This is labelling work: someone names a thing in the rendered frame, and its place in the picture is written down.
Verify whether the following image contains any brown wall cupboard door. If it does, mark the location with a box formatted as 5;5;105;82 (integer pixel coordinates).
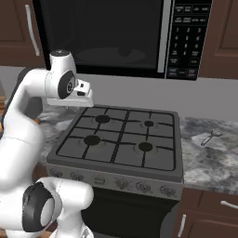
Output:
0;0;46;69
197;0;238;81

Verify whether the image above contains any silver cupboard door handle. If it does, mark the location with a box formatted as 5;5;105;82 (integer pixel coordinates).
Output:
24;4;41;58

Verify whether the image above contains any black microwave door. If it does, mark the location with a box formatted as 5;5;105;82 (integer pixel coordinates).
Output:
32;0;173;79

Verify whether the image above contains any black oven door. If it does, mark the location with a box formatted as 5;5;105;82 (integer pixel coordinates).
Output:
81;185;181;238

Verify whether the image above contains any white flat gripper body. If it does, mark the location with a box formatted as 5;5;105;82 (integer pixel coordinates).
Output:
46;92;95;109

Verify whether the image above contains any black microwave oven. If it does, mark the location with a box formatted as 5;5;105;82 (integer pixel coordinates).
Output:
32;0;214;81

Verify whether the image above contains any silver drawer handle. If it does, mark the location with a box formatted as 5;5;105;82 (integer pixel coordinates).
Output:
219;200;238;210

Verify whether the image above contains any silver microwave door handle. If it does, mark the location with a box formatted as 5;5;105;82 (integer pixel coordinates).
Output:
156;0;173;74

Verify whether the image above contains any brown base cupboard door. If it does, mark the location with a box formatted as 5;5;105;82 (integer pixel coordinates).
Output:
172;206;238;238

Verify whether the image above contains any grey hob knob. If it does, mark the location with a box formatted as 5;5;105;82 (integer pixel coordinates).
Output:
160;185;177;197
115;178;130;190
136;181;152;193
50;168;63;179
70;172;85;182

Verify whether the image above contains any grey metal spatula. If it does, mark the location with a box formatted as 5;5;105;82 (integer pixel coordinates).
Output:
200;129;223;147

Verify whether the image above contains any brown drawer front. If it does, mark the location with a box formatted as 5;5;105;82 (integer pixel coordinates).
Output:
198;190;238;218

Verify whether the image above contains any grey gas hob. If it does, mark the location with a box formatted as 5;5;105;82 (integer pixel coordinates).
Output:
46;104;185;202

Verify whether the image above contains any silver base cupboard handle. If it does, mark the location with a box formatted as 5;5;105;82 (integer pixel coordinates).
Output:
178;214;187;238

